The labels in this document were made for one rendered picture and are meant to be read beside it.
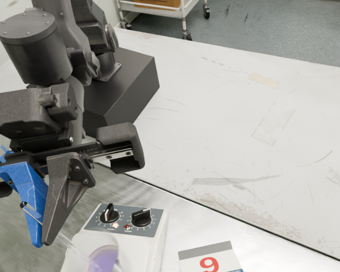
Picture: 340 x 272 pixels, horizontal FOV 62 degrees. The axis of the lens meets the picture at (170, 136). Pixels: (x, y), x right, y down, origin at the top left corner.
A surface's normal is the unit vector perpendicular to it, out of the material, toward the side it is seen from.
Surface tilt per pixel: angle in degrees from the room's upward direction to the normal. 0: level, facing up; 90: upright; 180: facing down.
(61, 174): 45
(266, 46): 0
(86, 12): 87
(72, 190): 39
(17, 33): 4
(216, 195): 0
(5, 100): 22
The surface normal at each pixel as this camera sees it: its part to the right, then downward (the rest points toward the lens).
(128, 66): -0.04, -0.61
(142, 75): 0.89, 0.29
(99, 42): 0.07, 0.58
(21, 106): -0.04, -0.29
